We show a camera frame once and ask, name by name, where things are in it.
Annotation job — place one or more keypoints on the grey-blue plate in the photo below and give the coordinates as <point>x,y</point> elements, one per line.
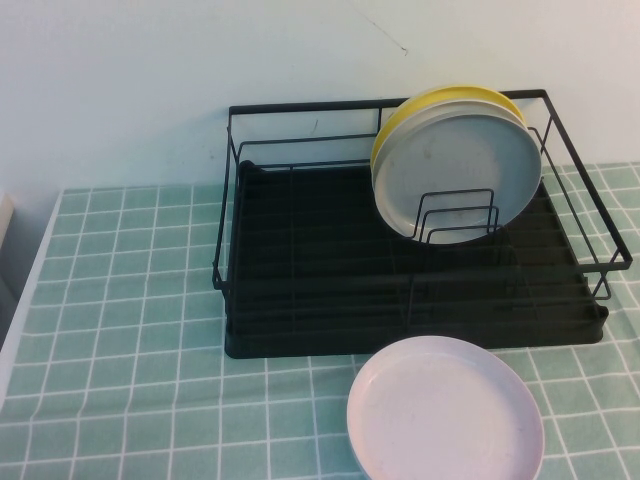
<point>450,165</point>

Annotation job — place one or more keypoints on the pink plate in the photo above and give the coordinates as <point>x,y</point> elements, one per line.
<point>440,415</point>

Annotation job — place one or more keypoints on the black plastic drip tray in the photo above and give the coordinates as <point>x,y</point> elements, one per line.
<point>325,260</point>

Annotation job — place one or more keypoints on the green checked tablecloth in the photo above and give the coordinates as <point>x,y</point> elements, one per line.
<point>125,300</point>

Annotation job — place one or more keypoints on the cream side table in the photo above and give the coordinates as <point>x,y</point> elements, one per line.
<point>6,220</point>

